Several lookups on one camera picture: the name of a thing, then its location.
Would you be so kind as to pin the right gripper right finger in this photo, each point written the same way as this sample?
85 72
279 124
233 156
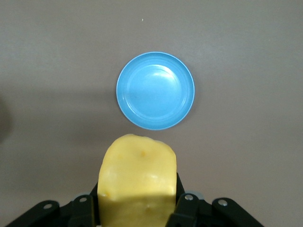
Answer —
194 212

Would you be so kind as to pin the yellow sponge block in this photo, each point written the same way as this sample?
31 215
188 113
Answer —
137 179

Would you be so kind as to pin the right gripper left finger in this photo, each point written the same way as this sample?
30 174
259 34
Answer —
80 212

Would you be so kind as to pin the blue round plate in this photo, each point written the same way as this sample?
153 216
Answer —
155 92

